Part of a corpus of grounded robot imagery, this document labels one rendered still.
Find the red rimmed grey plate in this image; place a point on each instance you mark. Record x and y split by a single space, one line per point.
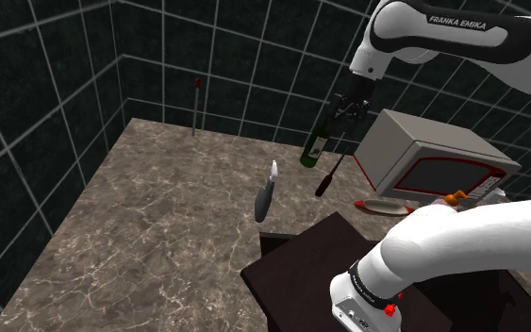
382 207

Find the small orange object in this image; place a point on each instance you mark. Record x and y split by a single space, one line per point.
452 198

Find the green wine bottle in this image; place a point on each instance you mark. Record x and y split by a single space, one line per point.
313 149

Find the grey microwave with red trim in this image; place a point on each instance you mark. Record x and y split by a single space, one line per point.
435 151

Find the thin grey stick red tip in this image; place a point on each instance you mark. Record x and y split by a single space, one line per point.
195 110

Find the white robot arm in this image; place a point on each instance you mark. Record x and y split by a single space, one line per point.
453 239

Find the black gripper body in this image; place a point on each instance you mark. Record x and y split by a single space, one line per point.
358 89

